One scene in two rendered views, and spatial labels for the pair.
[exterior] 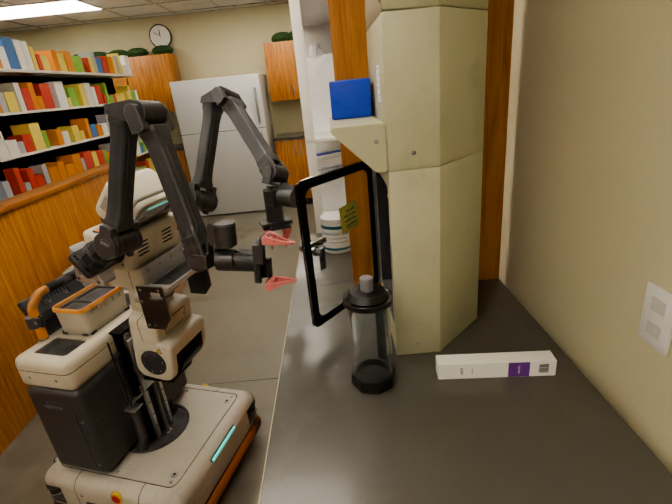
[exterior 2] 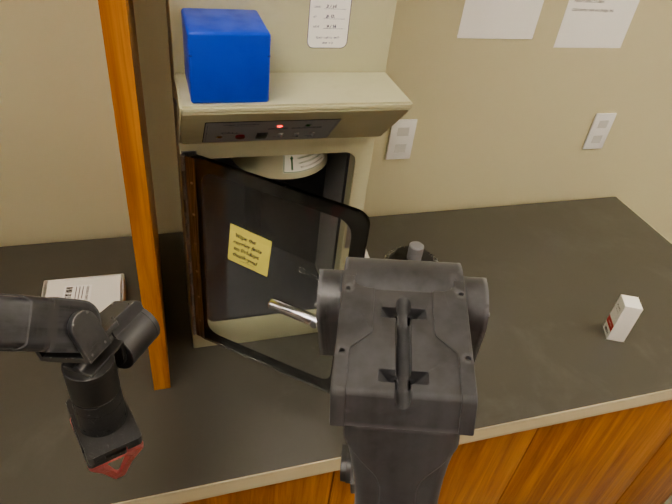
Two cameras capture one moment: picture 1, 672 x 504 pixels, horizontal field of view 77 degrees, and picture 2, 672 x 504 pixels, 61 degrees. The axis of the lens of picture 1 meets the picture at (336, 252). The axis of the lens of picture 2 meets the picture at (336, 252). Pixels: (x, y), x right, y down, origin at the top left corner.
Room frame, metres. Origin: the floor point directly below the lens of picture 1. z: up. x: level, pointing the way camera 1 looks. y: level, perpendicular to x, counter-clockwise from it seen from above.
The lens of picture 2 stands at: (1.25, 0.67, 1.82)
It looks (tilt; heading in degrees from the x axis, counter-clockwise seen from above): 38 degrees down; 248
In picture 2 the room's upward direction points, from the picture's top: 8 degrees clockwise
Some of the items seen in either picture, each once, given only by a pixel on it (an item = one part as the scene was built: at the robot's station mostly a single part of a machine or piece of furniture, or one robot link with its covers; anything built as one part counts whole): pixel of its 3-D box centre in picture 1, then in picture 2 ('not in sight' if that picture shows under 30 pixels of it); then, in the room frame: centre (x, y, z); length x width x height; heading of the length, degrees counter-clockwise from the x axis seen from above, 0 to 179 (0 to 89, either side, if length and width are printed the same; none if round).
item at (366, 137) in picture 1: (355, 141); (292, 120); (1.05, -0.07, 1.46); 0.32 x 0.12 x 0.10; 179
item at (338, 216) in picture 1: (342, 241); (269, 284); (1.08, -0.02, 1.19); 0.30 x 0.01 x 0.40; 138
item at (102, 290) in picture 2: not in sight; (84, 302); (1.41, -0.29, 0.96); 0.16 x 0.12 x 0.04; 178
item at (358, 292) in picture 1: (367, 290); (413, 259); (0.80, -0.06, 1.18); 0.09 x 0.09 x 0.07
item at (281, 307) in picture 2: not in sight; (300, 307); (1.05, 0.05, 1.20); 0.10 x 0.05 x 0.03; 138
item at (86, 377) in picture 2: (273, 196); (95, 372); (1.34, 0.18, 1.27); 0.07 x 0.06 x 0.07; 53
